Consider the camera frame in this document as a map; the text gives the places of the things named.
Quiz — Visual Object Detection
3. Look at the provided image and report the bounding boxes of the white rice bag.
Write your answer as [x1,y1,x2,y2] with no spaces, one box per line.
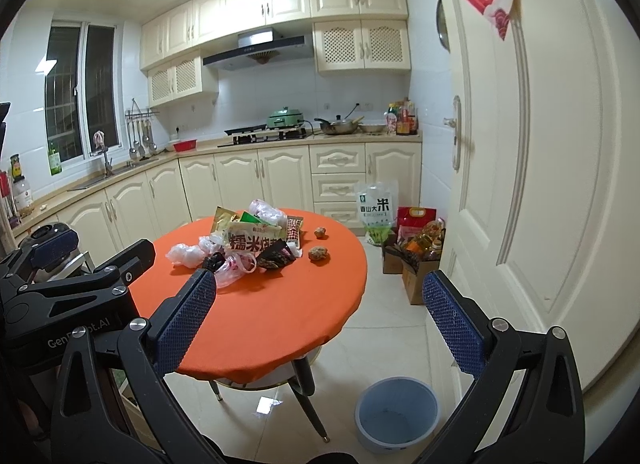
[355,181,399,246]

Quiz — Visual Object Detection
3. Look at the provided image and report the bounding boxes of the cream upper kitchen cabinets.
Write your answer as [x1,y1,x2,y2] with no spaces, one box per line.
[140,0,411,107]

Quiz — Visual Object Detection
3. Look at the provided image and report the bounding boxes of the small cardboard box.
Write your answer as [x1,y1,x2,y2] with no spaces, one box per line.
[382,236,404,274]

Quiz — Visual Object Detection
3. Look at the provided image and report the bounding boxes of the red basin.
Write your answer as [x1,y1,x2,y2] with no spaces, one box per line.
[171,139,198,153]

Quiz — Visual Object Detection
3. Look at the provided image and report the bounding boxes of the condiment bottles group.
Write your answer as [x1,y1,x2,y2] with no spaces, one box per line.
[384,98,419,135]

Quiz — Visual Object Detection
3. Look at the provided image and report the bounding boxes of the green electric pot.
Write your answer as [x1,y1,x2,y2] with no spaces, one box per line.
[267,106,305,129]

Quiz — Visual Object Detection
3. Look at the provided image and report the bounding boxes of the cream kitchen cabinets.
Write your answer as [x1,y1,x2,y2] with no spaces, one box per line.
[140,0,411,107]
[10,135,422,261]

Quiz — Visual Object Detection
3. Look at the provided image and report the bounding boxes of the black range hood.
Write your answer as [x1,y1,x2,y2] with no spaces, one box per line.
[202,29,314,70]

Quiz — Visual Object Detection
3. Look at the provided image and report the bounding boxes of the pink white plastic bag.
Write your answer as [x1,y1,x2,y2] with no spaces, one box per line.
[214,251,257,288]

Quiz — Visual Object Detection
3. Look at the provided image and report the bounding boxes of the black gas stove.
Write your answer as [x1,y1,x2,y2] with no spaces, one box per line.
[219,125,308,147]

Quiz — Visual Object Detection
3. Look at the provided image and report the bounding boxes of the sink faucet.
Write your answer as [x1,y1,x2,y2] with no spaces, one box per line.
[91,130,113,178]

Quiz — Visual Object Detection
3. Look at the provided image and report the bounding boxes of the metal door handle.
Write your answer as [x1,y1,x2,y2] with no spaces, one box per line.
[444,95,462,172]

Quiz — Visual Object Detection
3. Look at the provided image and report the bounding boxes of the gold snack packet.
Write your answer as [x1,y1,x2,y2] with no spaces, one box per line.
[210,206,241,234]

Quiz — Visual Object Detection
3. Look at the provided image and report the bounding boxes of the white panel door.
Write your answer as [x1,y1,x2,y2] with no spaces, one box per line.
[424,0,640,395]

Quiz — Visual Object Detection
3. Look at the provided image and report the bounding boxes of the green dish soap bottle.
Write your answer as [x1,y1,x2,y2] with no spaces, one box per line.
[48,142,62,176]

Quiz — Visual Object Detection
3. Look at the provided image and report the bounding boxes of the white jar on counter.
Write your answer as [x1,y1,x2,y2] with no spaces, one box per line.
[12,176,34,218]

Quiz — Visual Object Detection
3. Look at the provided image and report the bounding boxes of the red gift box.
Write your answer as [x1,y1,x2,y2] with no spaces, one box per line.
[397,206,436,243]

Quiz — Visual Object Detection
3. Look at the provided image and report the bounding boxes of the round orange table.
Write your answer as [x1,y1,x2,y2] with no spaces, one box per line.
[128,208,369,385]

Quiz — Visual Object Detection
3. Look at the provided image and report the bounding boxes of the wok with lid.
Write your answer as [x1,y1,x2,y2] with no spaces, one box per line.
[314,116,364,135]

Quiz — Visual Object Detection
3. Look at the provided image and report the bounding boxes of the red white snack wrapper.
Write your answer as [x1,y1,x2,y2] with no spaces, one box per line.
[285,216,304,258]

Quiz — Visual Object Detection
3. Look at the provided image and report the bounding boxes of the blue plastic trash bin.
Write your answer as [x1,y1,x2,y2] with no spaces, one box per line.
[354,376,440,454]

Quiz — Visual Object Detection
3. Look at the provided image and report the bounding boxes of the large glutinous rice snack bag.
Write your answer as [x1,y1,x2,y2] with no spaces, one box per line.
[226,222,286,256]

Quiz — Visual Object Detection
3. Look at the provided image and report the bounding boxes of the cardboard box with oil bottles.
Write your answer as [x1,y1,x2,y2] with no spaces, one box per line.
[400,218,446,306]

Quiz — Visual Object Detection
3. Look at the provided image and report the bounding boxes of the kitchen window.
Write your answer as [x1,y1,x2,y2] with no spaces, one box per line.
[44,22,120,163]

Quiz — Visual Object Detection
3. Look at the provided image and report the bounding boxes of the cream lower kitchen cabinets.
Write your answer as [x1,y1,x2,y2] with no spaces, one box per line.
[10,135,422,261]

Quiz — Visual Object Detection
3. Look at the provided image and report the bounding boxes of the black pepper beef wrapper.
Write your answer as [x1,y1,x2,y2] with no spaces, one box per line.
[256,239,296,270]

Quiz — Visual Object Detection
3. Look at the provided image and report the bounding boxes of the hanging utensil rack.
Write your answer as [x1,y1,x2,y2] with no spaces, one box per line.
[125,98,160,164]

